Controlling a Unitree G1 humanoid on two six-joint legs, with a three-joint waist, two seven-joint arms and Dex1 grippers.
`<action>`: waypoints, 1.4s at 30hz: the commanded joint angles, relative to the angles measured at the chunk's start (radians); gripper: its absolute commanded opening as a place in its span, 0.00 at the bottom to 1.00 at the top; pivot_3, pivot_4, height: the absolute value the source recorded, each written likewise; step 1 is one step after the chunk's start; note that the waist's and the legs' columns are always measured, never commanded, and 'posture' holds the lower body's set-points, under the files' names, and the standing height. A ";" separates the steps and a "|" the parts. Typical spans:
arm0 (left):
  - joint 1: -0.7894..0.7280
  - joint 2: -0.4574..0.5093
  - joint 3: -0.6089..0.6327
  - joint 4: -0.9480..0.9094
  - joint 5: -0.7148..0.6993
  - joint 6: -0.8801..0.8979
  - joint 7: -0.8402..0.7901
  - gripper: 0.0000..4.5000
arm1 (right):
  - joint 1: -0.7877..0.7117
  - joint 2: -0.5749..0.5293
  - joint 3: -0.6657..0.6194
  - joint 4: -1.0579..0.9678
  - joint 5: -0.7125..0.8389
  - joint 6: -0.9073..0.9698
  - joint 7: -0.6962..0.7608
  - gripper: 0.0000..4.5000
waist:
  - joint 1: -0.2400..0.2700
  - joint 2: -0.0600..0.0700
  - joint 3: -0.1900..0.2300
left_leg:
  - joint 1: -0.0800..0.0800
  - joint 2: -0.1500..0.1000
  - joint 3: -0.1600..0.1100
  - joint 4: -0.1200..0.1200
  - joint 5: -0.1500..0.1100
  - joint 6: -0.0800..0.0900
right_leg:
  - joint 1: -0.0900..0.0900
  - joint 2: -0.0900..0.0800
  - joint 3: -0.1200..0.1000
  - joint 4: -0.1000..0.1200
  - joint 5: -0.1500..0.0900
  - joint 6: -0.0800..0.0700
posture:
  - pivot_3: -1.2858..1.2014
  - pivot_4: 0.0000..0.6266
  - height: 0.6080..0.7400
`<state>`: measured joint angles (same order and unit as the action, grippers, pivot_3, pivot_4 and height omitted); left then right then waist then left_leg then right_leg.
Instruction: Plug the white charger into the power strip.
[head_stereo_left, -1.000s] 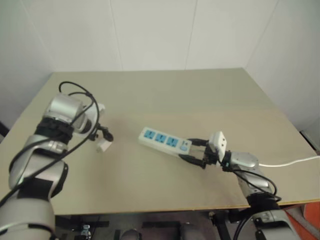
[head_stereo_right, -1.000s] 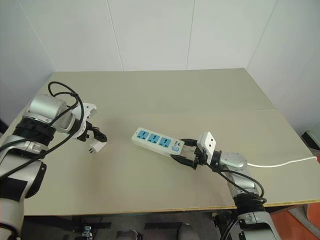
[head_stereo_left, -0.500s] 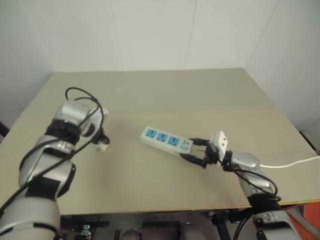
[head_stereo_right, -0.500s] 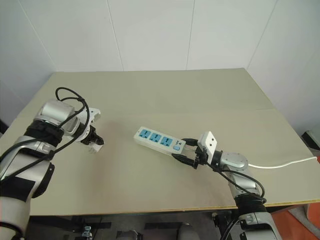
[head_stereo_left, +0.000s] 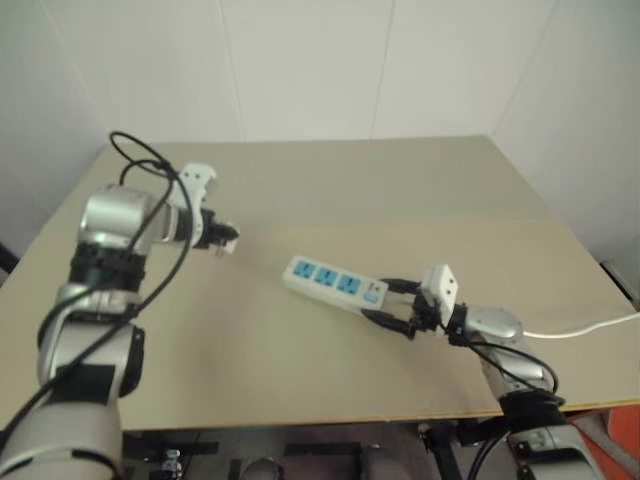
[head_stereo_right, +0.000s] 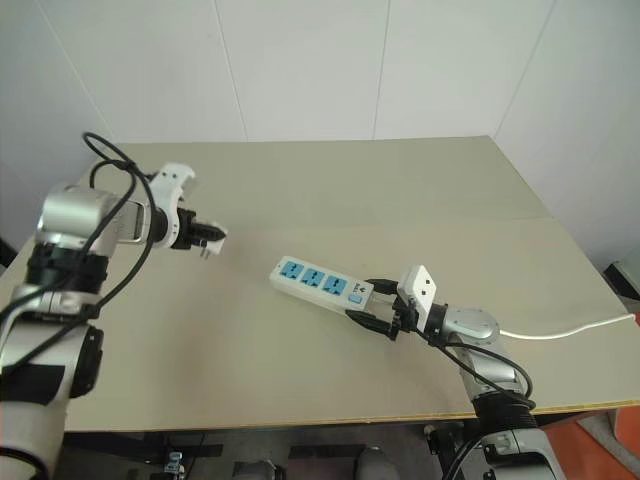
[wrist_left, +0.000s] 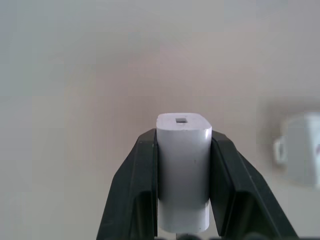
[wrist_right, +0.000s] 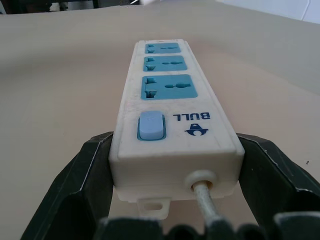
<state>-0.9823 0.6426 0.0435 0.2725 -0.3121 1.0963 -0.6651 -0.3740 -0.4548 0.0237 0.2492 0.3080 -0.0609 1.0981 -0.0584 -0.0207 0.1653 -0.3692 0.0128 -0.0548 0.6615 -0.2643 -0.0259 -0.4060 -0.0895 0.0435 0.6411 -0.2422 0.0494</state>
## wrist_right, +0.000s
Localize white power strip blue sockets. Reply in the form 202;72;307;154
108;38;245;221

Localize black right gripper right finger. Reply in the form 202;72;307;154
231;132;320;240

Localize white power strip cable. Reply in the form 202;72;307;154
191;181;221;226

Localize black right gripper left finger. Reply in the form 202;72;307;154
20;131;118;240

